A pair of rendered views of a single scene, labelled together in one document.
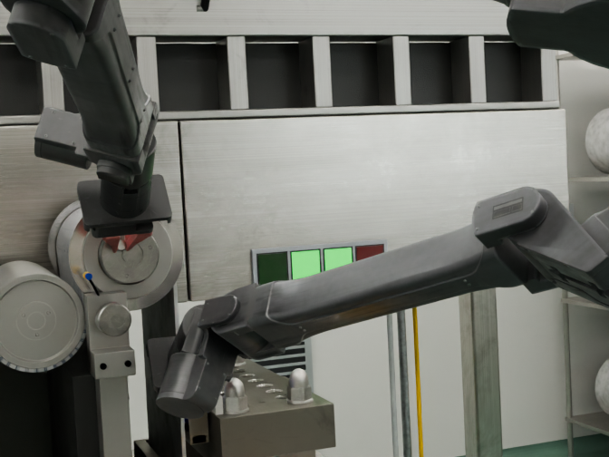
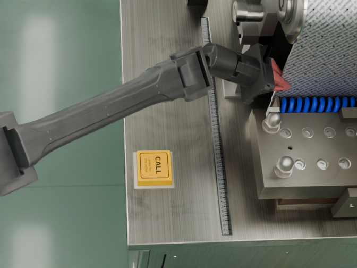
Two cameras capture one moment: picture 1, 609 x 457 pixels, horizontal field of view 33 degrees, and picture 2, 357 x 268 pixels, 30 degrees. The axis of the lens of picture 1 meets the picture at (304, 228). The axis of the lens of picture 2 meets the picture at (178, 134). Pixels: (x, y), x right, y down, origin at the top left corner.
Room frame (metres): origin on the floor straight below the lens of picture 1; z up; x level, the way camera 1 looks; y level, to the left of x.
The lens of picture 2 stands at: (1.24, -0.58, 2.16)
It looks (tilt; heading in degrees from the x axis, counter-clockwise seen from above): 62 degrees down; 96
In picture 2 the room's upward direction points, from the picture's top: 11 degrees clockwise
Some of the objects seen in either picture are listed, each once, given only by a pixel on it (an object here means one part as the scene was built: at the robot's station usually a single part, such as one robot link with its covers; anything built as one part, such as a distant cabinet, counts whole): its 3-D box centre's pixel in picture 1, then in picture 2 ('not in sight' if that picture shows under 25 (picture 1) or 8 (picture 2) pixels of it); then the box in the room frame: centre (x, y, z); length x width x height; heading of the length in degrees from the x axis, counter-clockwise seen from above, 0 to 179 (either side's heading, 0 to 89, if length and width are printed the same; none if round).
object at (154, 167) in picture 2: not in sight; (153, 167); (1.14, 0.00, 0.91); 0.07 x 0.07 x 0.02; 20
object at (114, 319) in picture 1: (113, 319); (239, 11); (1.22, 0.24, 1.18); 0.04 x 0.02 x 0.04; 110
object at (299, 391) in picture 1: (298, 384); (285, 165); (1.38, 0.02, 1.05); 0.04 x 0.04 x 0.04
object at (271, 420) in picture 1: (236, 403); (354, 153); (1.52, 0.12, 1.00); 0.40 x 0.16 x 0.06; 20
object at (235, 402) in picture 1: (234, 394); (273, 120); (1.34, 0.10, 1.05); 0.04 x 0.04 x 0.04
